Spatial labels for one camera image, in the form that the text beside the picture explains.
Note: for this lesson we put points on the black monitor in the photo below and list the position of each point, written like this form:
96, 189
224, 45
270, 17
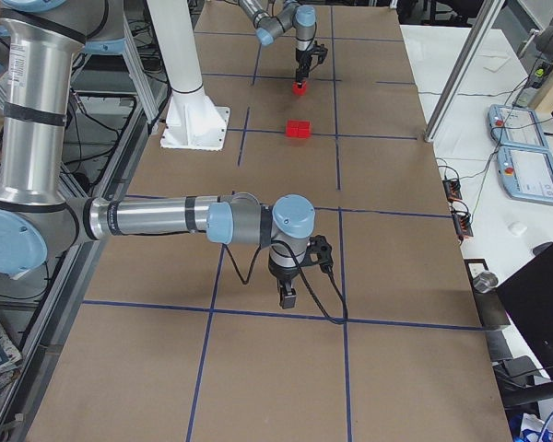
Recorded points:
527, 297

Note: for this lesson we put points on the brown paper table cover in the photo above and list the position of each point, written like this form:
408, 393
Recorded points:
180, 339

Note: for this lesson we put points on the steel cup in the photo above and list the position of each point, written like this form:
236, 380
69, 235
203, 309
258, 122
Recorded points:
485, 282

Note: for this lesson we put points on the lower blue teach pendant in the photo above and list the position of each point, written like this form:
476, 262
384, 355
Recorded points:
526, 173

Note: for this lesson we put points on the white camera post with base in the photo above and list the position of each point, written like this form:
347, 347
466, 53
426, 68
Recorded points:
193, 120

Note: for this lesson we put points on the orange circuit board upper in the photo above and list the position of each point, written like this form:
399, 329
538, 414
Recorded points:
452, 188

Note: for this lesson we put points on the upper blue teach pendant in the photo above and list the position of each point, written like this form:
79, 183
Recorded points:
516, 126

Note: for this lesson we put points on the blue teach pendant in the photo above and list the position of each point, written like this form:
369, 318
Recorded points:
516, 126
526, 173

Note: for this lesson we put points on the aluminium frame post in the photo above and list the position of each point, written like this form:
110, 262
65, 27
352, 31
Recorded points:
476, 36

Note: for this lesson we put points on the orange circuit board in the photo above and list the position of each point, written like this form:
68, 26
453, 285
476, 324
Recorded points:
462, 224
452, 188

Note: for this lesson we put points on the red cube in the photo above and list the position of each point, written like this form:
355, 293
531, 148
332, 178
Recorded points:
304, 129
292, 128
299, 89

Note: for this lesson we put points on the orange circuit board lower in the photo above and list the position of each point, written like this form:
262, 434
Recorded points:
462, 224

